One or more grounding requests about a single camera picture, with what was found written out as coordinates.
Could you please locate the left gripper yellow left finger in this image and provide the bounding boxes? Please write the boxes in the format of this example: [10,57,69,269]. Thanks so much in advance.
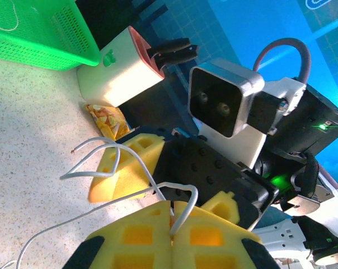
[63,200,175,269]

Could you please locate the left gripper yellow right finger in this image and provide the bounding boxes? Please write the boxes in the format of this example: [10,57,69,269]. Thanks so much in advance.
[173,200,281,269]

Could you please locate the white cable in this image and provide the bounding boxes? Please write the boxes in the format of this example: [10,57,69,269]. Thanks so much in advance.
[1,137,199,269]
[0,2,20,31]

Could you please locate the yellow snack packet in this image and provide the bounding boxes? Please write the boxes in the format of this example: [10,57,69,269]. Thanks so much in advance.
[84,103,131,141]

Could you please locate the cream pink utensil holder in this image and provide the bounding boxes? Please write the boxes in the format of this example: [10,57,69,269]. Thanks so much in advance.
[76,25,166,109]

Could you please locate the green plastic mesh basket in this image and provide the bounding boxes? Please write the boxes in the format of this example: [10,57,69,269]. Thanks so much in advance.
[0,0,101,72]

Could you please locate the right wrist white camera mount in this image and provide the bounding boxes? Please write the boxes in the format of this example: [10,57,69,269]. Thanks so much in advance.
[196,77,307,170]

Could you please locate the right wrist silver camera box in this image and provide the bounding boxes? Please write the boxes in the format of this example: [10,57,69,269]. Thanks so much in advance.
[187,58,266,138]

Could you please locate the right wrist black camera cable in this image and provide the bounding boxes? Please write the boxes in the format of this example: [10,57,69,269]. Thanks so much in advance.
[290,152,320,201]

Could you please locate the black utensil handle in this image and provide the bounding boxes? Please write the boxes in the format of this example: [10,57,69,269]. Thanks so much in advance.
[146,37,191,58]
[153,44,200,71]

